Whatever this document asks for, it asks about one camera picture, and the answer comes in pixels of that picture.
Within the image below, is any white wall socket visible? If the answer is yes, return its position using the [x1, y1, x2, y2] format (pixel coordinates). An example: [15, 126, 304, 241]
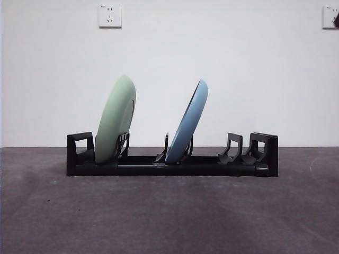
[99, 3, 122, 29]
[322, 5, 339, 30]

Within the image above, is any black plastic plate rack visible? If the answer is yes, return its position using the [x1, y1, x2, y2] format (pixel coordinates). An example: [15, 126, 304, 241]
[66, 131, 279, 177]

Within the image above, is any blue round plate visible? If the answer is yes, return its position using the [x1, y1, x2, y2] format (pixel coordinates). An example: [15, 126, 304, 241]
[164, 78, 209, 164]

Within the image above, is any green round plate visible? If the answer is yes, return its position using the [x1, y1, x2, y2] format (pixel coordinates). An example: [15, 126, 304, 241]
[94, 74, 138, 164]

